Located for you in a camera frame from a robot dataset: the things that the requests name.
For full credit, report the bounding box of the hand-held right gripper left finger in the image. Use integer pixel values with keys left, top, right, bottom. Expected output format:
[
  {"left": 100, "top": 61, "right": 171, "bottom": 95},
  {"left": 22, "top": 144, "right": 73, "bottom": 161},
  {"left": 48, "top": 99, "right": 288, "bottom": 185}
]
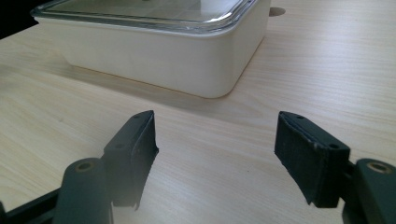
[{"left": 101, "top": 109, "right": 160, "bottom": 211}]

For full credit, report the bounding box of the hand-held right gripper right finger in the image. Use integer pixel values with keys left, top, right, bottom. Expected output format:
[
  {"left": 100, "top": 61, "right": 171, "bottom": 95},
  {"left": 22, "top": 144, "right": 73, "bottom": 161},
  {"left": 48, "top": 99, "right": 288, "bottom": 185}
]
[{"left": 274, "top": 110, "right": 351, "bottom": 209}]

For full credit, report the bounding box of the white rectangular container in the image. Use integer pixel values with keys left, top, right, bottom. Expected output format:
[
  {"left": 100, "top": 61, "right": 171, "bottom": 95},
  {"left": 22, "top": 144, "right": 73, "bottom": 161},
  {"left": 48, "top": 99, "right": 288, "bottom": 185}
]
[{"left": 34, "top": 0, "right": 273, "bottom": 99}]

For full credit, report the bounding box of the clear glass lid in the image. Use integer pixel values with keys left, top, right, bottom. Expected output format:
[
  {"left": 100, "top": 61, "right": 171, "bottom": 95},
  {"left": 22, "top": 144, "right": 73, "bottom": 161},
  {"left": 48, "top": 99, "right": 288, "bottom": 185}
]
[{"left": 30, "top": 0, "right": 258, "bottom": 35}]

